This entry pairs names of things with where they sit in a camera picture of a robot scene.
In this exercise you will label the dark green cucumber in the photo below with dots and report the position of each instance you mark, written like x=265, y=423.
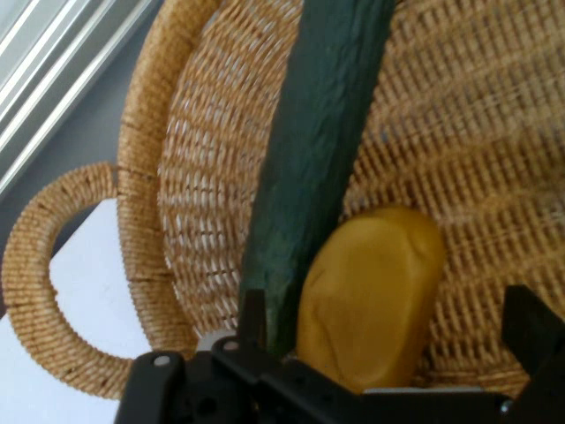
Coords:
x=318, y=154

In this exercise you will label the yellow potato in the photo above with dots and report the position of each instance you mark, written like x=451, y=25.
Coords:
x=371, y=291

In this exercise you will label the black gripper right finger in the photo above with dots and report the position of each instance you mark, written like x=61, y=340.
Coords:
x=536, y=327

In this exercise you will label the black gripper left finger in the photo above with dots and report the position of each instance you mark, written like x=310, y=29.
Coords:
x=265, y=384

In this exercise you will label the white ribbed window frame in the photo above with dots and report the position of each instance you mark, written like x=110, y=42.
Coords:
x=39, y=66

